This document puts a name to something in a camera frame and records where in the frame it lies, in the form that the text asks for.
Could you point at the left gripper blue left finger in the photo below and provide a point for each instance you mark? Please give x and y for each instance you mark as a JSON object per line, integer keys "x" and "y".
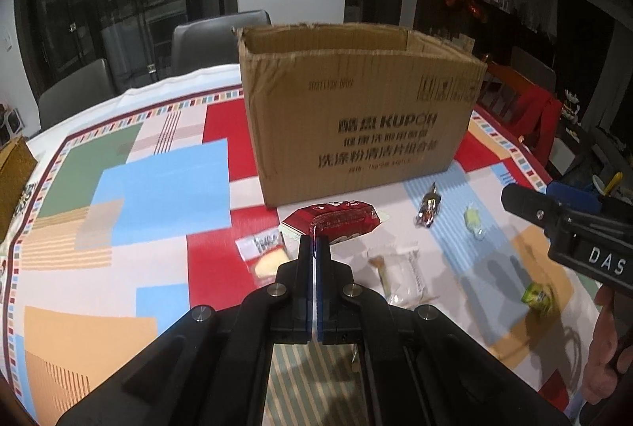
{"x": 303, "y": 290}

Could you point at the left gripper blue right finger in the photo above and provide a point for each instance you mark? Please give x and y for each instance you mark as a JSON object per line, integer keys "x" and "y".
{"x": 323, "y": 285}

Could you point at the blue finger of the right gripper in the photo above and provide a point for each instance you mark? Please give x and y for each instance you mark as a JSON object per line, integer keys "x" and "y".
{"x": 573, "y": 198}
{"x": 530, "y": 205}

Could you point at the red snack packet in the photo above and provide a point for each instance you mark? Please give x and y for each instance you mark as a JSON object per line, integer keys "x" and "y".
{"x": 336, "y": 220}

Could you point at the white pastry packet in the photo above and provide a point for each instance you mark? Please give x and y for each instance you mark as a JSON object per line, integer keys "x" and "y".
{"x": 401, "y": 277}

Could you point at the person right hand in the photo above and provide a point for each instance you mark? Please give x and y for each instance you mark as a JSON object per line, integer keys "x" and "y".
{"x": 600, "y": 378}

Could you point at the white yellow cracker packet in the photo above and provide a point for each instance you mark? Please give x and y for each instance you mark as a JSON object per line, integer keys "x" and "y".
{"x": 263, "y": 253}

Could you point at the green wrapped candy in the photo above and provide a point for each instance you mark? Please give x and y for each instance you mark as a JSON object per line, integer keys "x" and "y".
{"x": 473, "y": 222}

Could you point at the green yellow snack packet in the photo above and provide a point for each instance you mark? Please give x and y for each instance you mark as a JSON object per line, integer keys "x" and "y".
{"x": 539, "y": 297}

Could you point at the red wooden chair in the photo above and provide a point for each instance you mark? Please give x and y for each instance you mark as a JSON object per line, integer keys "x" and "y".
{"x": 529, "y": 112}

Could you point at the gold foil wrapped candy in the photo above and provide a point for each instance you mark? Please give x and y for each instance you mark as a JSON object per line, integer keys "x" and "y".
{"x": 429, "y": 207}

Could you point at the brown cardboard box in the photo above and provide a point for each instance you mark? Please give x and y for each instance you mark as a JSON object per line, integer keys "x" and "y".
{"x": 336, "y": 108}

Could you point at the colourful patterned tablecloth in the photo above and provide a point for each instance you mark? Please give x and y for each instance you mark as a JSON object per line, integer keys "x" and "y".
{"x": 134, "y": 208}

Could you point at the grey dining chair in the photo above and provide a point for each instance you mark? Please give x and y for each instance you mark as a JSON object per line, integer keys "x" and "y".
{"x": 211, "y": 42}
{"x": 84, "y": 88}

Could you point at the woven tissue box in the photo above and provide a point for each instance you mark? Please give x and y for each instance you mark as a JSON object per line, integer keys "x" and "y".
{"x": 17, "y": 165}

